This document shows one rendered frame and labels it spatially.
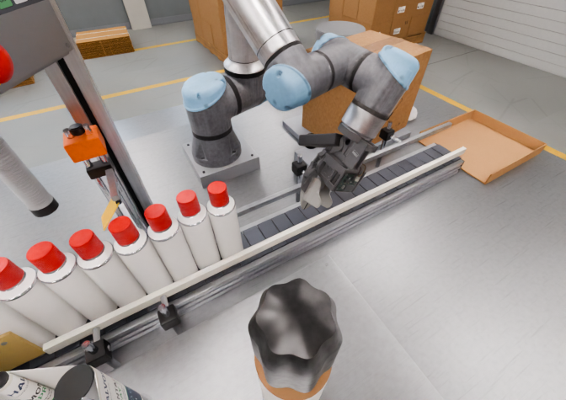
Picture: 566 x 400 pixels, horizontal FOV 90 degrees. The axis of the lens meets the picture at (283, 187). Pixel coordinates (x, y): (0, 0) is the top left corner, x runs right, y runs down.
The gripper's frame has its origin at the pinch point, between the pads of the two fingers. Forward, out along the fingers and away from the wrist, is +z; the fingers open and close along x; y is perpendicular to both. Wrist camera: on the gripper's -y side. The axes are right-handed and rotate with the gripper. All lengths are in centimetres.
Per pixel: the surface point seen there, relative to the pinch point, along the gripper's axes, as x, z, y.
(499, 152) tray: 70, -28, 6
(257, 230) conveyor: -7.2, 10.5, -2.1
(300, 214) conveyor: 2.7, 4.8, -1.2
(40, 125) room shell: -47, 134, -271
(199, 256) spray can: -22.6, 12.3, 2.2
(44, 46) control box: -47, -16, -8
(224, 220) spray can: -21.4, 2.0, 3.2
